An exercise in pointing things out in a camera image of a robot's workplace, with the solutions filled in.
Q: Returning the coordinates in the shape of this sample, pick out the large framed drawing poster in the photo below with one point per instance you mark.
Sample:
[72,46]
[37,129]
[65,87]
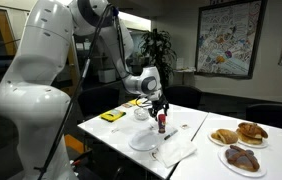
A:
[229,38]

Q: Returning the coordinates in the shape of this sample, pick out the black marker pen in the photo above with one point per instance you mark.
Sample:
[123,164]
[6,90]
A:
[171,134]

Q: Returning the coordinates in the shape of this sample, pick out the white plate under brown bread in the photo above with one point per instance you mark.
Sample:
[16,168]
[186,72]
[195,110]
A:
[259,145]

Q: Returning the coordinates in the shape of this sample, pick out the white paper napkin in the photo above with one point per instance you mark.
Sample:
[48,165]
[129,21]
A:
[177,152]

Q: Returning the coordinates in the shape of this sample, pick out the small white side table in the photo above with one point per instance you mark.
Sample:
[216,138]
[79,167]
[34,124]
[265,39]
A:
[184,76]

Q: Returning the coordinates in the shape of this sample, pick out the small yellow sticky pad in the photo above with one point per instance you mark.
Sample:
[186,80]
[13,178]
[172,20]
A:
[135,102]

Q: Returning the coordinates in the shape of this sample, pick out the orange wooden board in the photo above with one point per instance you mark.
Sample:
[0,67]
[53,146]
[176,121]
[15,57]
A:
[74,144]

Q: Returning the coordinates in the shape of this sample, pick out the black office chair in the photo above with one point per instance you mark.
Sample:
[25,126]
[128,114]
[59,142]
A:
[97,100]
[274,116]
[182,96]

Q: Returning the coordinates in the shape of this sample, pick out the green potted plant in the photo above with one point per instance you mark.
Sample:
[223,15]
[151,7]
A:
[159,50]

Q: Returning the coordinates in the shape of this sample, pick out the small printed card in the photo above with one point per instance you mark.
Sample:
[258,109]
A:
[153,126]
[184,126]
[126,105]
[153,156]

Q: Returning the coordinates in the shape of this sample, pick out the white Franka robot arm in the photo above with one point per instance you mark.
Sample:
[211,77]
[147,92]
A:
[37,100]

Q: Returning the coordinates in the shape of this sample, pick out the white storage box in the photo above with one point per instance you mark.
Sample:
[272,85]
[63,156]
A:
[107,76]

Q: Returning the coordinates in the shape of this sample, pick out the dark chocolate crossed bread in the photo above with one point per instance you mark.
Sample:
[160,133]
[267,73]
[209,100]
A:
[242,158]

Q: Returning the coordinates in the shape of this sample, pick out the brown crossed bread loaf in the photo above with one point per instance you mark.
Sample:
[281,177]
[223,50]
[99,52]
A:
[251,131]

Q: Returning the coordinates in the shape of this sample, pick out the empty white plate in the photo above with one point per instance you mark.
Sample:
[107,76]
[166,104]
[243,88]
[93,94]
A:
[144,140]

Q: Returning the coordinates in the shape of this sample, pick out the white plate under tan bun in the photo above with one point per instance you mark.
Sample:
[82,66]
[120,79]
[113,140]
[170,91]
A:
[216,140]

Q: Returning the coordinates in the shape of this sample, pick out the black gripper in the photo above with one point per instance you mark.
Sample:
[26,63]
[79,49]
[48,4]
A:
[157,105]

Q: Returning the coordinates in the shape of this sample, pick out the white plate under dark bread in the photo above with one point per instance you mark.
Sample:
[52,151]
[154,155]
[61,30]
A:
[227,166]

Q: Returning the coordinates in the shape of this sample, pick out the tan bread bun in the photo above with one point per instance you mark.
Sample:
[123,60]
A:
[226,136]

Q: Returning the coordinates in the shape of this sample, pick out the yellow sponge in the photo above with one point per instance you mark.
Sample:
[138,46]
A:
[113,115]

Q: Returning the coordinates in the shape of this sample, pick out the small bottle with red cap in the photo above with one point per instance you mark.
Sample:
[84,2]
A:
[161,124]

